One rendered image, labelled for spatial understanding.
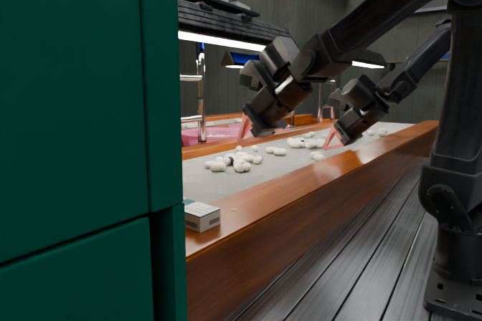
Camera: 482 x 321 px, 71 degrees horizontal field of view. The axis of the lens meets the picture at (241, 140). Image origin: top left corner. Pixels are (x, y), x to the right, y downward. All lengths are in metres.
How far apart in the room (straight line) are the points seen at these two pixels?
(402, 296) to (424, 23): 7.90
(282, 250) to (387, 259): 0.17
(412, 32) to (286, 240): 7.89
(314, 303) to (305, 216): 0.14
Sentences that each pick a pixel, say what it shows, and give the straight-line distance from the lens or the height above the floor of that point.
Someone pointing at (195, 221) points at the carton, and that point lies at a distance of 0.40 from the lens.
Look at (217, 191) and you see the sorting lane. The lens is 0.63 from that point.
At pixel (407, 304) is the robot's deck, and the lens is 0.49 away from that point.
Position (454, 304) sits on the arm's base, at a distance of 0.50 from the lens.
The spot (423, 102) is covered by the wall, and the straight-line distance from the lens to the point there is 8.17.
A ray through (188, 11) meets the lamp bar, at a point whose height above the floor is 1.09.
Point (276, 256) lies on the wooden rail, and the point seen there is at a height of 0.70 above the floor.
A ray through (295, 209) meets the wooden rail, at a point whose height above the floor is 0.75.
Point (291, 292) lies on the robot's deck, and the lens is 0.47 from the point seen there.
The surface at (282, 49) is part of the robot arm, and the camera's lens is 0.66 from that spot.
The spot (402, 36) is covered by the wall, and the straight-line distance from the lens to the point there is 8.31.
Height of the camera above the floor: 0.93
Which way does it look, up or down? 9 degrees down
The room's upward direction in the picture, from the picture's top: straight up
